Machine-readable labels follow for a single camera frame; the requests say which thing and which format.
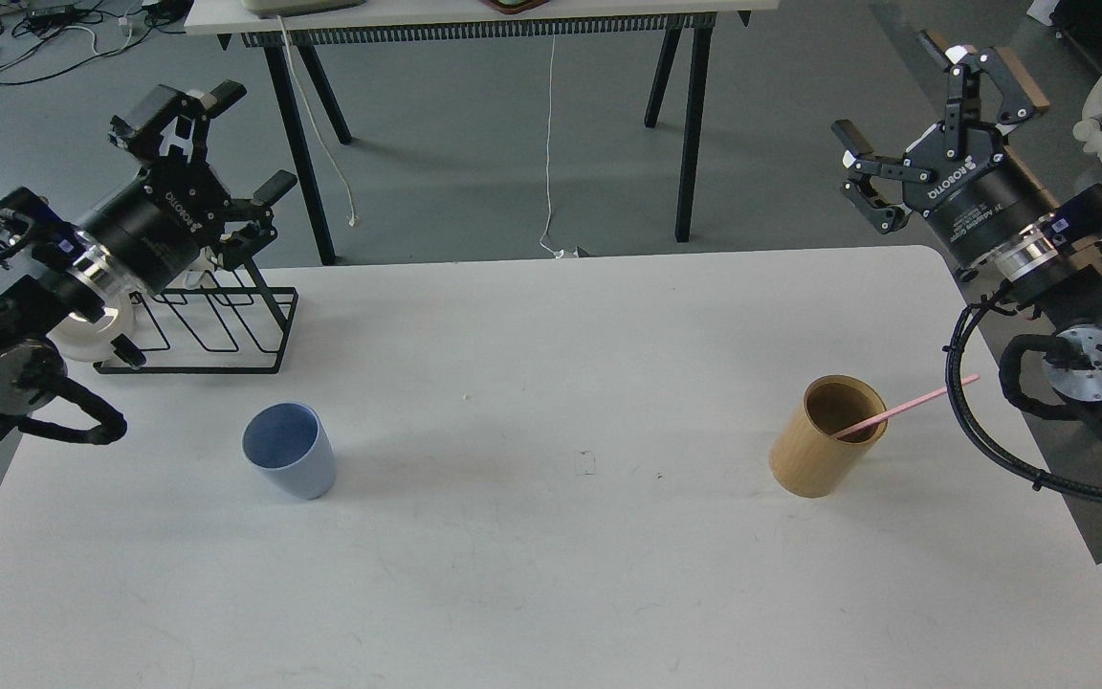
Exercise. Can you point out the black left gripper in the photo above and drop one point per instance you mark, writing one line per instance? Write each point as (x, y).
(146, 234)

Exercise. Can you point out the pink chopstick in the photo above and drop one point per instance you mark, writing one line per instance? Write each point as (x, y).
(885, 415)

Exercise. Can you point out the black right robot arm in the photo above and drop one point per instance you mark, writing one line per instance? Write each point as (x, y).
(1052, 269)

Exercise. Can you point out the blue cup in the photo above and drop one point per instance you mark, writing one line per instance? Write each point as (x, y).
(288, 444)

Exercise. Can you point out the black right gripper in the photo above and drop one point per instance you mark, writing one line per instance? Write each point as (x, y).
(986, 195)

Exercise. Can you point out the black wire dish rack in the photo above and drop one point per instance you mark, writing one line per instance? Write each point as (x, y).
(210, 322)

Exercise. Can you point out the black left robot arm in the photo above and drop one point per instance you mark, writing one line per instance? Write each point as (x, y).
(37, 396)

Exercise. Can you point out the wooden cylinder holder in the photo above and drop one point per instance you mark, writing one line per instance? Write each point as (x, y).
(812, 454)

